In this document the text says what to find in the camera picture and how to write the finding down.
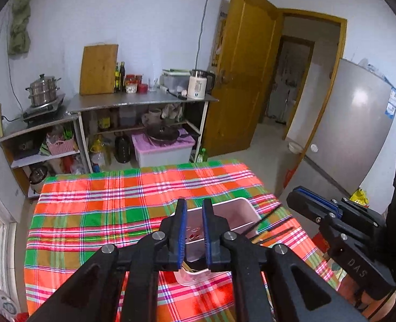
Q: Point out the pink plastic utensil holder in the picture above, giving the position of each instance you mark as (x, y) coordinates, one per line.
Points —
(235, 211)

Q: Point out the steel steamer pot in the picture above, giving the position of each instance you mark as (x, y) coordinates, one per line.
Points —
(43, 90)

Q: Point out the yellow wooden door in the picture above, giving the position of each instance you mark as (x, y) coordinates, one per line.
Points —
(241, 73)

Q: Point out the plaid tablecloth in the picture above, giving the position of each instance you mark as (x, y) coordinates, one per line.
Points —
(100, 208)

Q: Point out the black chopstick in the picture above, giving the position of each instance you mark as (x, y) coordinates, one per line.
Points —
(265, 217)
(275, 226)
(278, 234)

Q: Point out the yellow plastic bag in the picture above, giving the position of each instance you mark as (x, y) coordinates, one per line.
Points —
(359, 197)

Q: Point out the gas stove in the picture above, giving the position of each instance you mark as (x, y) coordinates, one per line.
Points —
(45, 110)

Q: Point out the round white fridge magnet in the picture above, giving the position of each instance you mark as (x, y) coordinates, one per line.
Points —
(314, 147)

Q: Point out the yellow door frame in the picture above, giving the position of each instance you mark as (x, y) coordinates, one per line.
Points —
(339, 40)

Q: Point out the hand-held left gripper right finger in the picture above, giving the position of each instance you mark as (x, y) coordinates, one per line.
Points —
(207, 234)

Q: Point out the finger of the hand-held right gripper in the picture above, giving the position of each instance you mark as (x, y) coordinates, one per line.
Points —
(305, 206)
(359, 214)

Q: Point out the pink plastic basket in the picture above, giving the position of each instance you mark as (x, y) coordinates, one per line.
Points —
(62, 147)

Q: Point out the dark wok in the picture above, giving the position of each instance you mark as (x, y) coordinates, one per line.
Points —
(162, 134)

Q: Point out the clear lidded storage container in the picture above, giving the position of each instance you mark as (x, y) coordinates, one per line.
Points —
(175, 80)

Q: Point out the dark plastic jug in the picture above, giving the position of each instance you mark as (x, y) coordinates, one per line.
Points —
(122, 149)

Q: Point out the fridge sticker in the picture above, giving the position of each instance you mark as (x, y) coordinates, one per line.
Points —
(393, 102)

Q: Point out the clear drinking glass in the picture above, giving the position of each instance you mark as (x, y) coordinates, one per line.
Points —
(153, 84)

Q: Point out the small rice cooker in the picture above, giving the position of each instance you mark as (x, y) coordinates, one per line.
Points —
(38, 179)

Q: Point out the wall calendar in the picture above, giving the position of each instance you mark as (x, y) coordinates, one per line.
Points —
(220, 33)

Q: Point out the grey refrigerator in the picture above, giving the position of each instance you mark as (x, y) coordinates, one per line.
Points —
(352, 124)

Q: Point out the red container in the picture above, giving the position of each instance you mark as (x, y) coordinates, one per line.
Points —
(143, 88)

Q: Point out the pale wooden chopstick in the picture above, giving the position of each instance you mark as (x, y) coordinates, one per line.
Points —
(188, 267)

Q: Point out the white electric kettle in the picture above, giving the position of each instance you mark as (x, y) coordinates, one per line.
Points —
(198, 85)

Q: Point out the low wooden shelf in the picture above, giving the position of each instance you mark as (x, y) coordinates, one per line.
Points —
(26, 161)

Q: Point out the white bowl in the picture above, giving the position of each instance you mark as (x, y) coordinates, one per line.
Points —
(294, 147)

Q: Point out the yellow oil jug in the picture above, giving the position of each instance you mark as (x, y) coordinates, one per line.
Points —
(98, 149)

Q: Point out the wooden cutting board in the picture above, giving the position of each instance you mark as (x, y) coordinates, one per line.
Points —
(99, 70)

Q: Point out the metal kitchen shelf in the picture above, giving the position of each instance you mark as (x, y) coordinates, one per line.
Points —
(141, 99)

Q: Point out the purple lidded storage box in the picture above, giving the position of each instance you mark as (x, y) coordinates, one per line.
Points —
(164, 154)

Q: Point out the green hanging cloth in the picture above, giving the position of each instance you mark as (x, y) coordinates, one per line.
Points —
(20, 23)

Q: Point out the red lidded jar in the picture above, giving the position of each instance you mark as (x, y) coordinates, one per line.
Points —
(131, 84)

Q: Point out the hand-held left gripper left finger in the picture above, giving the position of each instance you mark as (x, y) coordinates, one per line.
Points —
(182, 234)

